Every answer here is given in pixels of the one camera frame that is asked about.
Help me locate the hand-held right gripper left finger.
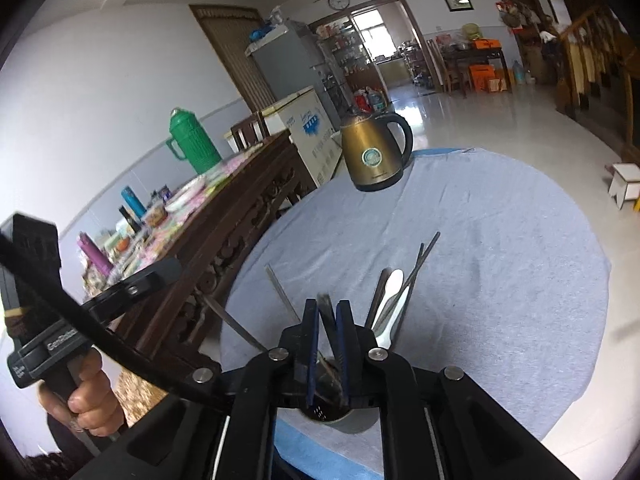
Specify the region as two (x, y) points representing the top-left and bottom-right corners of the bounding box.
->
(75, 299), (321, 480)

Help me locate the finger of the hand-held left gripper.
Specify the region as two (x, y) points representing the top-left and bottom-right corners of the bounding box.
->
(82, 257), (183, 322)

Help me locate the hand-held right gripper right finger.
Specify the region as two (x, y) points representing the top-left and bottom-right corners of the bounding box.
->
(335, 300), (571, 480)

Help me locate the metal utensil holder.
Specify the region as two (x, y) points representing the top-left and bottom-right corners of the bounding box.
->
(300, 355), (383, 436)

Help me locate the dark metal chopstick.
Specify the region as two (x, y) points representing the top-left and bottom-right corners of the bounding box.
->
(385, 242), (426, 341)
(265, 264), (303, 323)
(200, 294), (271, 353)
(372, 231), (442, 333)

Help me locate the white plastic spoon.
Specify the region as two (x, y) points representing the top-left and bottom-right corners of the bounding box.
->
(372, 268), (405, 350)

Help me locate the person's left forearm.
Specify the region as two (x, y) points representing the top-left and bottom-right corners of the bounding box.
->
(20, 410), (118, 480)

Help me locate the person's left hand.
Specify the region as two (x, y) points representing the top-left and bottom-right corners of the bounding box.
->
(39, 349), (126, 438)

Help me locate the purple drink bottle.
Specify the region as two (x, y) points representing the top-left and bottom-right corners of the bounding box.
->
(76, 232), (113, 278)

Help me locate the black drink bottle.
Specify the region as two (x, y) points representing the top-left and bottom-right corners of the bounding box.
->
(118, 205), (143, 235)

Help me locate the clear food container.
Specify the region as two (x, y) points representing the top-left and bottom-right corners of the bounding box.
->
(142, 202), (168, 226)

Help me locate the blue drink bottle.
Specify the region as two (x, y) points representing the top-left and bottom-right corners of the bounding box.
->
(121, 186), (147, 218)

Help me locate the carved dark wooden sideboard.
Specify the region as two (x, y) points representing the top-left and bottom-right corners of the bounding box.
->
(82, 132), (318, 376)

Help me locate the blue tablecloth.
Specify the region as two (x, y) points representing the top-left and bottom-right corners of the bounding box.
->
(272, 147), (476, 480)

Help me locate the green thermos jug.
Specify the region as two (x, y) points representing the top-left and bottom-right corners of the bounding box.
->
(166, 108), (223, 173)

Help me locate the grey tablecloth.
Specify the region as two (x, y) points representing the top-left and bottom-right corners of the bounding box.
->
(220, 147), (613, 443)

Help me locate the dark wooden chair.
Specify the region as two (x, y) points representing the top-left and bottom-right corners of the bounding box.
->
(231, 112), (271, 151)

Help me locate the bronze electric kettle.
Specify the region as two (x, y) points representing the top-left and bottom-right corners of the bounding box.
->
(340, 109), (415, 192)

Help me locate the white chest freezer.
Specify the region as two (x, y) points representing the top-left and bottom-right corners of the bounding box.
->
(225, 86), (336, 187)

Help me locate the brown wooden door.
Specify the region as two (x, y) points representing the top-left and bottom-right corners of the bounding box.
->
(189, 4), (277, 113)

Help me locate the grey refrigerator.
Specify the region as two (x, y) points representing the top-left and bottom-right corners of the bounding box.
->
(244, 21), (351, 111)

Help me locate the glass display cabinet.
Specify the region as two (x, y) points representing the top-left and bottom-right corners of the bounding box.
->
(310, 22), (371, 106)

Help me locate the large orange carton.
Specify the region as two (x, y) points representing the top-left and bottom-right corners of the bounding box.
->
(468, 64), (506, 92)

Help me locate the dark wooden side table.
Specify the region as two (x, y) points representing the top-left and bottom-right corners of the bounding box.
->
(440, 45), (511, 97)

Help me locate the white small stool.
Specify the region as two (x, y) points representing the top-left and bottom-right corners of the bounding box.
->
(606, 162), (640, 209)

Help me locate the dark wooden room door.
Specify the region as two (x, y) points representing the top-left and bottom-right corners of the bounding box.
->
(494, 0), (543, 81)

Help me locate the wooden staircase railing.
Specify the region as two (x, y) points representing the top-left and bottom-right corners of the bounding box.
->
(555, 5), (640, 156)

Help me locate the black cable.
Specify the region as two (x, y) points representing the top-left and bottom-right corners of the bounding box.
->
(0, 237), (231, 408)

